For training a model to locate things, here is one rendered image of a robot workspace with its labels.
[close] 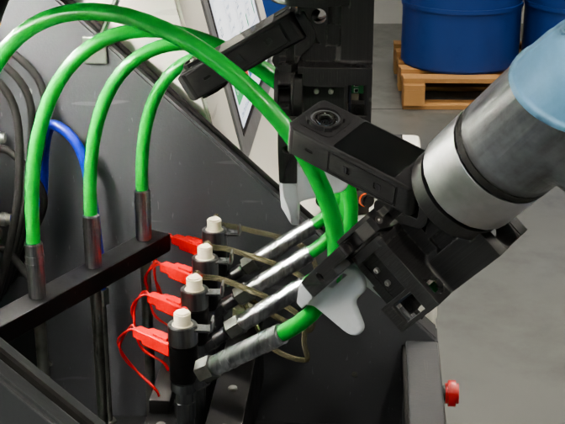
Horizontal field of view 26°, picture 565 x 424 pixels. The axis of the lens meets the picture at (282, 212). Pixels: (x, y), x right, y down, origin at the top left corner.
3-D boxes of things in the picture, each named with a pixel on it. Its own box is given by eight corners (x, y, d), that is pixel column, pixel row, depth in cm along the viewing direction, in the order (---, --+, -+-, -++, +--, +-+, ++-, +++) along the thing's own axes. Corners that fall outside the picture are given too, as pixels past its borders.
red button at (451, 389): (458, 420, 164) (460, 385, 162) (428, 419, 165) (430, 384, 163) (456, 400, 169) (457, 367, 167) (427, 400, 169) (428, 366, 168)
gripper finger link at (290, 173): (296, 189, 103) (296, 87, 99) (277, 188, 103) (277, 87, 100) (299, 171, 107) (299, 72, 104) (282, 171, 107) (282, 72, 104)
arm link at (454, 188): (432, 134, 77) (498, 81, 82) (395, 169, 80) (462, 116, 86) (512, 224, 76) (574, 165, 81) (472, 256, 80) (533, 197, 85)
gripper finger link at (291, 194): (347, 238, 105) (350, 135, 102) (278, 235, 106) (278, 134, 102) (348, 225, 108) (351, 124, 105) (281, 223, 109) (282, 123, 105)
